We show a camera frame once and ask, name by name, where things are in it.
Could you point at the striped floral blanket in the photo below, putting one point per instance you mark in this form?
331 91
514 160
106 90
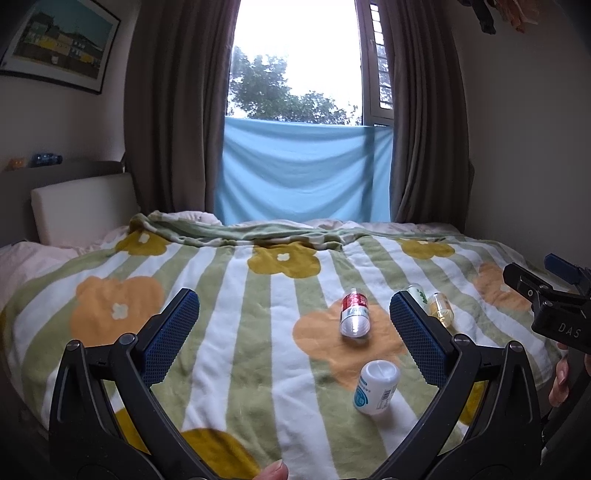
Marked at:
258 332

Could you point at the blue water bottle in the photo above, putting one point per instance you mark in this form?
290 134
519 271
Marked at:
46 159

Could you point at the dark hanging object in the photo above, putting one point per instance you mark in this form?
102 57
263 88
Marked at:
482 14

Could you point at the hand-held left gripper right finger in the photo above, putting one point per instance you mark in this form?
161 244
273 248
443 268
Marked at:
418 334

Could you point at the person's left hand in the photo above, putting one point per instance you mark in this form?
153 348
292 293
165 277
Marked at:
272 471

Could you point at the framed wall picture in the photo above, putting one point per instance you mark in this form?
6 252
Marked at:
57 44

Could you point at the small green label bottle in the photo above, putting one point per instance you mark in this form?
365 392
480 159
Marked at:
418 295

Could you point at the white blue label bottle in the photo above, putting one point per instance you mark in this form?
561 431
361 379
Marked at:
376 387

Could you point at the small yellow liquid bottle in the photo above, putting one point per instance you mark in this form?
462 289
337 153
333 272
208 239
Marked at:
441 310

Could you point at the person's right hand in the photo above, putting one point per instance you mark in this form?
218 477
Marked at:
561 378

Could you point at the white headboard cushion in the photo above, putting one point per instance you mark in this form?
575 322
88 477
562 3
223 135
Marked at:
83 207

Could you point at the green tree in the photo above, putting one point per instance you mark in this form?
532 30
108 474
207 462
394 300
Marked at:
281 90

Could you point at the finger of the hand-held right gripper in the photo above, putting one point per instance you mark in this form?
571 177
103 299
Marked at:
526 284
561 266

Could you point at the open window frame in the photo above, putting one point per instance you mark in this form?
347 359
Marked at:
376 60

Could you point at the brown curtain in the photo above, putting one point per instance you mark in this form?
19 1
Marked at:
422 110
178 106

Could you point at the small orange box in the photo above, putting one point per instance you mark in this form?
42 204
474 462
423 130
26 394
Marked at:
18 163

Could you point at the grey headboard shelf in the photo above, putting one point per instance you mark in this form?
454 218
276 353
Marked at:
69 167

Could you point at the light blue hanging cloth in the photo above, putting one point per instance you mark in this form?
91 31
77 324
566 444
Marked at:
304 168

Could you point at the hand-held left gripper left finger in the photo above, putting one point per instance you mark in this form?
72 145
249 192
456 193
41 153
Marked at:
171 332

